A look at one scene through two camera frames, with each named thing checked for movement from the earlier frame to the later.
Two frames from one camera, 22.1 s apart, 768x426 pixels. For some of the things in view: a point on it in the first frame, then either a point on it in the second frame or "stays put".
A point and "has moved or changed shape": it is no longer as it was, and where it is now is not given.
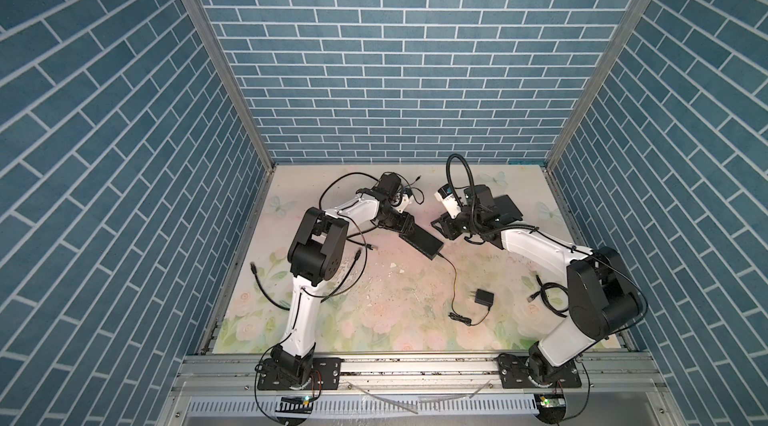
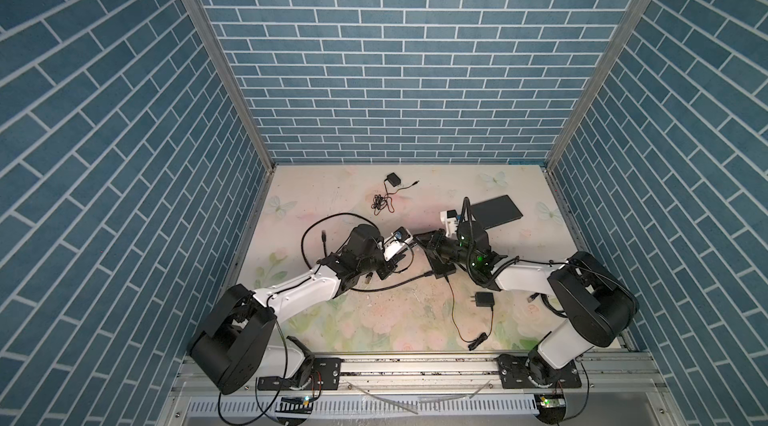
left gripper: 403,222 -> 390,266
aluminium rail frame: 465,391 stays put
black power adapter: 482,297 has moved or changed shape
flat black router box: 506,210 stays put
